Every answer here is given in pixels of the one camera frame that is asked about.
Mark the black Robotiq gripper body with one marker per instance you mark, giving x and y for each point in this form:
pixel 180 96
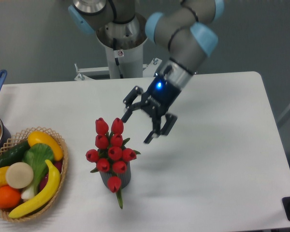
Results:
pixel 158 98

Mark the red tulip bouquet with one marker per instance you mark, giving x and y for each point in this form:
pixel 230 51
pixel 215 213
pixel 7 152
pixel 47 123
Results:
pixel 111 154

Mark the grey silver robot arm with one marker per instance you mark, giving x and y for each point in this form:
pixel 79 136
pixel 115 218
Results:
pixel 184 34

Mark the dark grey ribbed vase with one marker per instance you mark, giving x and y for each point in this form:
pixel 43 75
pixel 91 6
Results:
pixel 125 177

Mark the purple plastic eggplant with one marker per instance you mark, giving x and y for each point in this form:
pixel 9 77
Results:
pixel 58 165

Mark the green plastic bok choy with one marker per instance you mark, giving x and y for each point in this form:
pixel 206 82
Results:
pixel 35 157

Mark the woven wicker basket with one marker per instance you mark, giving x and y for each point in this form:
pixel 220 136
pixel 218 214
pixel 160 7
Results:
pixel 20 137

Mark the dark green plastic cucumber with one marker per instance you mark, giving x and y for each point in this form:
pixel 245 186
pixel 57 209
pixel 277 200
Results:
pixel 14 154

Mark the yellow plastic banana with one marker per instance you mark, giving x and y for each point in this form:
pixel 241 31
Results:
pixel 42 197

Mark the beige round radish slice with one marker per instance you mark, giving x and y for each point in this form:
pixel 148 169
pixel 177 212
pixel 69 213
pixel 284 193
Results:
pixel 19 175

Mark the orange plastic orange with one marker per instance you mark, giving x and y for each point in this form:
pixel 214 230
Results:
pixel 9 197

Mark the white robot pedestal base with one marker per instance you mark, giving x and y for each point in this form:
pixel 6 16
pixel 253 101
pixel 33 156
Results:
pixel 123 44

